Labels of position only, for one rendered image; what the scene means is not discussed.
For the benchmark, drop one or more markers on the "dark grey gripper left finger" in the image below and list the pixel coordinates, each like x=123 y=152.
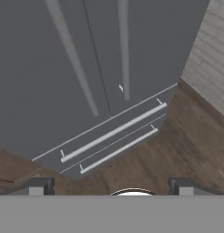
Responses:
x=41 y=184

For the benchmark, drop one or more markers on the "white round object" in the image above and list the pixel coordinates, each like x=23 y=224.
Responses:
x=133 y=192

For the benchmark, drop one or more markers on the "dark grey fridge door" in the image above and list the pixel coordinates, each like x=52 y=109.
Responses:
x=28 y=75
x=156 y=45

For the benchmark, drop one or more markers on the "dark grey fridge drawer front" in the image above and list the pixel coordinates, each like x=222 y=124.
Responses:
x=123 y=142
x=95 y=135

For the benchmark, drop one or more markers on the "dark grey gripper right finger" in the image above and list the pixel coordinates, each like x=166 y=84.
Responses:
x=180 y=184

